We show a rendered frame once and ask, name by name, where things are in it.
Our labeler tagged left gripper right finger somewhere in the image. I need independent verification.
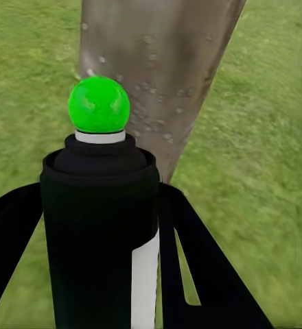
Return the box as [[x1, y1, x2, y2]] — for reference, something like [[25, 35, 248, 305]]
[[159, 183, 274, 329]]

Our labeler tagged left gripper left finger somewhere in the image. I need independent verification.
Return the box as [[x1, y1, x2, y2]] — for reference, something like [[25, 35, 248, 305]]
[[0, 182, 43, 299]]

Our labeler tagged pesticide atomizer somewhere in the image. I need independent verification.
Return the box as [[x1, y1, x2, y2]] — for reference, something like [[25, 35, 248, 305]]
[[39, 75, 161, 329]]

